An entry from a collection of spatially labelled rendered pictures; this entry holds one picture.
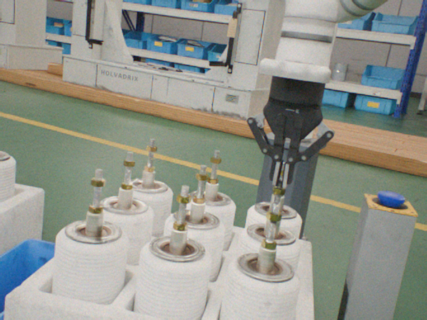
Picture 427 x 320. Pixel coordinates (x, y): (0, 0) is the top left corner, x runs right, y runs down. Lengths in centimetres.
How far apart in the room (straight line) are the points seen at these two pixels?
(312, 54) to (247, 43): 234
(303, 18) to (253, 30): 232
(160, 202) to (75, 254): 25
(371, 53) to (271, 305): 865
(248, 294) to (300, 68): 29
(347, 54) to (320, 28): 858
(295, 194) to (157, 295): 72
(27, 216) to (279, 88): 58
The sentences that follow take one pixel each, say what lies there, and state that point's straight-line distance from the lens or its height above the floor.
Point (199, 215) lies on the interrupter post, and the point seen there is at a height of 26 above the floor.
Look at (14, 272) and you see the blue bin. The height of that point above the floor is 7.
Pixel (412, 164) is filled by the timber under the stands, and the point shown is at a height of 5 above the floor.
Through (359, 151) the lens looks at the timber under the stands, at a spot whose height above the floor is 6.
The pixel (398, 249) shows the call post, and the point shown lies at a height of 25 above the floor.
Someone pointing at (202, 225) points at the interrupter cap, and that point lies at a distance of 75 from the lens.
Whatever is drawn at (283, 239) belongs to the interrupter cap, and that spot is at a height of 25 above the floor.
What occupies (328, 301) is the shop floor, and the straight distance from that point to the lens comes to 117.
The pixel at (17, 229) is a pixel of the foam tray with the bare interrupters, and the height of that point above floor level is 13.
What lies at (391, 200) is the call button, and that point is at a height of 32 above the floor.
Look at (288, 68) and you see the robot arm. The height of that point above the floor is 50.
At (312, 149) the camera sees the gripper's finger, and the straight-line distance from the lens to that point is 71.
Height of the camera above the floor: 53
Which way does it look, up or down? 14 degrees down
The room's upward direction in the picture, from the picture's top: 8 degrees clockwise
